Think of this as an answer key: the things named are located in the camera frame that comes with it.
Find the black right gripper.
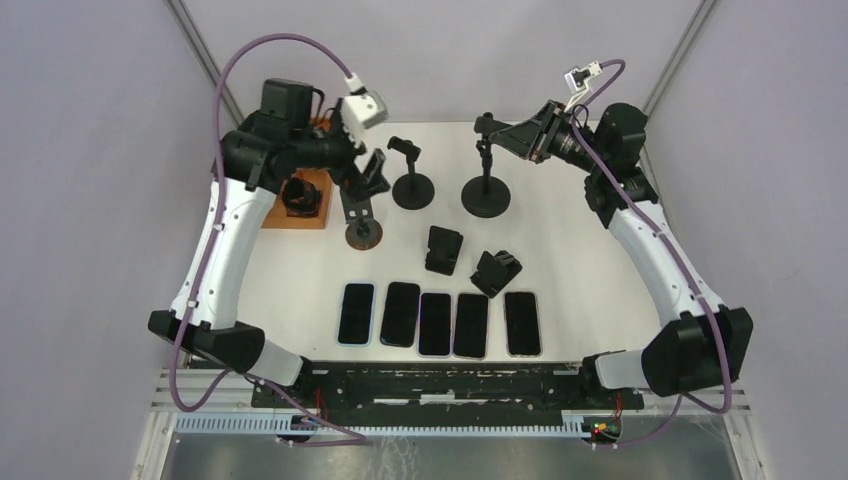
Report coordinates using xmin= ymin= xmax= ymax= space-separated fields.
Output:
xmin=491 ymin=99 xmax=608 ymax=174

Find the black round base phone stand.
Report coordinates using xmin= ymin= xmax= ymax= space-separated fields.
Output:
xmin=387 ymin=136 xmax=435 ymax=210

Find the wood base phone stand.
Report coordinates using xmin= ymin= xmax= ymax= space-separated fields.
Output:
xmin=340 ymin=148 xmax=391 ymax=251

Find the black folding phone stand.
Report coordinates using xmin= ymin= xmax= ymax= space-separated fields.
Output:
xmin=424 ymin=225 xmax=464 ymax=276

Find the light blue cased phone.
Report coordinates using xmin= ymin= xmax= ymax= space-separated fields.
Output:
xmin=336 ymin=283 xmax=376 ymax=346

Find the black cased phone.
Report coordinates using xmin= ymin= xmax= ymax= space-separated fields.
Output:
xmin=379 ymin=282 xmax=421 ymax=348

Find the lilac cased phone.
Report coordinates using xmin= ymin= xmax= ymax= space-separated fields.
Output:
xmin=417 ymin=292 xmax=453 ymax=358

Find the clear cased phone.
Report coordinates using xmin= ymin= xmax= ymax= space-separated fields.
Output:
xmin=452 ymin=293 xmax=489 ymax=360
xmin=504 ymin=292 xmax=542 ymax=357

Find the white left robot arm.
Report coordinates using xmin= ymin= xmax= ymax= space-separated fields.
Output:
xmin=148 ymin=77 xmax=391 ymax=408

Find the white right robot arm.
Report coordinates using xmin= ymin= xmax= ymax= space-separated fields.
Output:
xmin=474 ymin=101 xmax=753 ymax=408

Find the wooden compartment tray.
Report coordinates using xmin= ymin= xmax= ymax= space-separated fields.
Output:
xmin=261 ymin=116 xmax=336 ymax=231

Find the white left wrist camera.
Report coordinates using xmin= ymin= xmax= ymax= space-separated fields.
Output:
xmin=340 ymin=73 xmax=389 ymax=147

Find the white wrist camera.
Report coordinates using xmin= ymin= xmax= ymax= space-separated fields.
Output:
xmin=340 ymin=73 xmax=389 ymax=147
xmin=563 ymin=61 xmax=602 ymax=111

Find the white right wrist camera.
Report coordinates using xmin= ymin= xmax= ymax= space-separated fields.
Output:
xmin=563 ymin=61 xmax=602 ymax=111

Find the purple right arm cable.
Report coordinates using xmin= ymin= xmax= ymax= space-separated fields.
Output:
xmin=569 ymin=58 xmax=735 ymax=450

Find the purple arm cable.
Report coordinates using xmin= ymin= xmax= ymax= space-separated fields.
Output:
xmin=169 ymin=33 xmax=369 ymax=448
xmin=569 ymin=58 xmax=735 ymax=450

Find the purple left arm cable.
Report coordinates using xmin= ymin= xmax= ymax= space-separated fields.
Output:
xmin=169 ymin=33 xmax=369 ymax=448

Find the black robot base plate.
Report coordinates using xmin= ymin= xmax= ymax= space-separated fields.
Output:
xmin=251 ymin=361 xmax=645 ymax=446

